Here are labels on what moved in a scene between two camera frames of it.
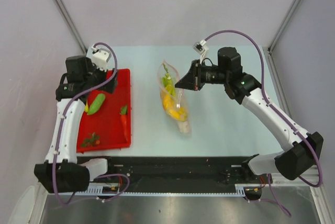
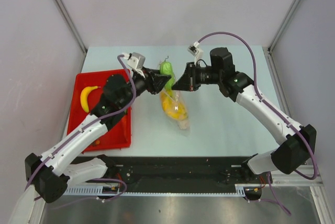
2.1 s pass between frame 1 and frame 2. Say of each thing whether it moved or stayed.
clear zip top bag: stayed
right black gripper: stayed
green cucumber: moved
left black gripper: moved
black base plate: stayed
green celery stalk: moved
